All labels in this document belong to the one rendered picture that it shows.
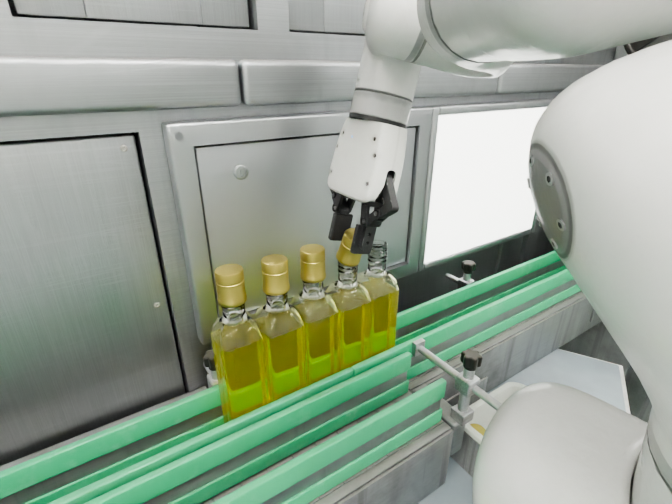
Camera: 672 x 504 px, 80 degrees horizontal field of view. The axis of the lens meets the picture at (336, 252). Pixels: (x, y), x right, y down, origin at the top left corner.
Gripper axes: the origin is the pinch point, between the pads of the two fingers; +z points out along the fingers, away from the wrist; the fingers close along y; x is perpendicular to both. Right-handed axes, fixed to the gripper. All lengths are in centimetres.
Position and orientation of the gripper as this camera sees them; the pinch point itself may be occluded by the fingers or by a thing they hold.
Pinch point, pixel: (351, 233)
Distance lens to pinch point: 55.8
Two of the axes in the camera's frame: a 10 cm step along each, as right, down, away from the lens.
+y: 5.4, 3.4, -7.7
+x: 8.1, 0.2, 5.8
